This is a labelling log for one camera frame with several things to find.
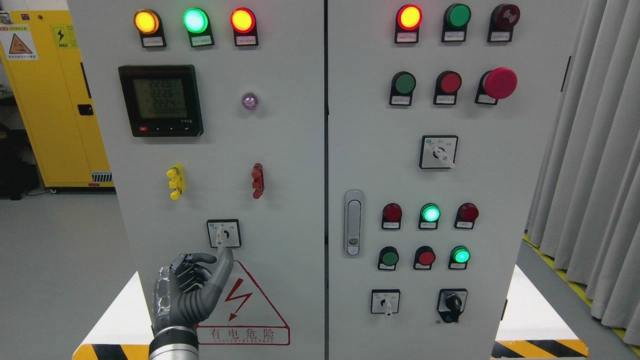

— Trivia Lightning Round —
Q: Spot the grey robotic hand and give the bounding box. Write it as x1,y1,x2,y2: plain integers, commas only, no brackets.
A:
151,247,234,335

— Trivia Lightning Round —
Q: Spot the white rotary selector switch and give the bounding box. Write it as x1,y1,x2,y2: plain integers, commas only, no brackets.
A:
206,219,242,249
370,288,402,317
418,135,459,170

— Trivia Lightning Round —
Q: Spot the amber indicator light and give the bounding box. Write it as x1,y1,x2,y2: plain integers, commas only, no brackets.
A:
134,9,167,48

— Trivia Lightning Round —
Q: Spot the red electric danger warning sticker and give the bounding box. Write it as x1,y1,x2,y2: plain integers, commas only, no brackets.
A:
196,260,291,346

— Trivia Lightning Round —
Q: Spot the yellow terminal connector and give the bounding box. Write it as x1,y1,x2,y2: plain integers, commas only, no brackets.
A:
166,163,186,201

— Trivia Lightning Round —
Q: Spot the red terminal connector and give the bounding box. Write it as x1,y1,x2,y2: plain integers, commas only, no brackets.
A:
251,162,265,199

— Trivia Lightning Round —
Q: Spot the black digital power meter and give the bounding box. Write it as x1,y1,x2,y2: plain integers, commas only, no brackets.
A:
118,64,204,138

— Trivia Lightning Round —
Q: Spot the small purple indicator lamp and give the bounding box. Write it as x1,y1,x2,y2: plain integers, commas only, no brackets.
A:
241,92,259,111

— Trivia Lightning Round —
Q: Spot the dark red indicator light left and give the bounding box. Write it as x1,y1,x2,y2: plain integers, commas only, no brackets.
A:
381,203,403,230

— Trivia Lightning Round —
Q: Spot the dark red indicator light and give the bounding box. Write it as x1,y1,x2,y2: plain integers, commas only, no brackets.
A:
381,203,403,230
454,202,480,230

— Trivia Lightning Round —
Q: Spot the grey electrical control cabinet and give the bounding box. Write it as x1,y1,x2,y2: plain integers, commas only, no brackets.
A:
68,0,588,360

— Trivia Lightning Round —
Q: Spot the red push button lower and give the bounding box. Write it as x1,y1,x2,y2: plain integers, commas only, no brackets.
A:
413,245,436,271

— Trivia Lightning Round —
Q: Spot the red push button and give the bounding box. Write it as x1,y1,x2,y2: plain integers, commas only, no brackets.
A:
432,70,462,106
413,245,436,271

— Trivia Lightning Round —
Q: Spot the lit green indicator light middle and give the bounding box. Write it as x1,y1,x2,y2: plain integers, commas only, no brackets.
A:
417,203,441,230

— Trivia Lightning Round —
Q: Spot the green indicator light top left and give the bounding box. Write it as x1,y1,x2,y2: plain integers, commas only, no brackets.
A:
182,7,215,48

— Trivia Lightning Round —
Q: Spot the lit green push button lower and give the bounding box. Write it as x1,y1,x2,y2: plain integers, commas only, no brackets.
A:
447,245,471,271

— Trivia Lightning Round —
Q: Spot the red-yellow indicator light left door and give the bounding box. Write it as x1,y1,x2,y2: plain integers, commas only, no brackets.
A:
230,7,259,47

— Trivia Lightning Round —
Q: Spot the red-yellow indicator light door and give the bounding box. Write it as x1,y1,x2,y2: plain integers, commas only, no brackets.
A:
394,4,423,44
230,7,259,47

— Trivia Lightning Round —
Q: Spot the yellow safety storage cabinet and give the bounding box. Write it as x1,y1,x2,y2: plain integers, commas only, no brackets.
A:
1,10,115,189

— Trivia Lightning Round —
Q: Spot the dark red indicator light right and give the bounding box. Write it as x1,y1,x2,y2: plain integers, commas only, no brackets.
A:
454,202,480,230

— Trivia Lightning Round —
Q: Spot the green push button upper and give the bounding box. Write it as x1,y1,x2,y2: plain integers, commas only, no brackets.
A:
388,71,417,107

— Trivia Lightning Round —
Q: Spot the red push button upper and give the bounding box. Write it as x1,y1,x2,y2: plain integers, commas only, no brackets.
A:
432,70,462,106

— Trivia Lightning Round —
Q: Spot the red-yellow indicator light right door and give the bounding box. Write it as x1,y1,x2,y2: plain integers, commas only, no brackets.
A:
394,4,423,44

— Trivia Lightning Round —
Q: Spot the red emergency stop mushroom button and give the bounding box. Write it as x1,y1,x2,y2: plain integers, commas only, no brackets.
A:
474,67,519,106

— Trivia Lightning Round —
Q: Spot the dark green indicator light top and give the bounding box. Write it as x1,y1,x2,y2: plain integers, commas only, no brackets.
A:
441,3,472,43

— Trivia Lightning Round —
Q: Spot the grey curtain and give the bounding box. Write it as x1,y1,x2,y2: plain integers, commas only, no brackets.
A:
526,0,640,346

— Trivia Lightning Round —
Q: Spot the dark red buzzer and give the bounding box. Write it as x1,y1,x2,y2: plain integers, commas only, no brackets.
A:
487,3,521,43

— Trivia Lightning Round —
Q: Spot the silver door handle lock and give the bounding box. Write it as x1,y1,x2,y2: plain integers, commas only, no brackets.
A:
343,189,365,256

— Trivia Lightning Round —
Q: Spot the black knob selector switch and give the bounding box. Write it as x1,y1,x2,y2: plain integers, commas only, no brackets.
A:
436,288,468,324

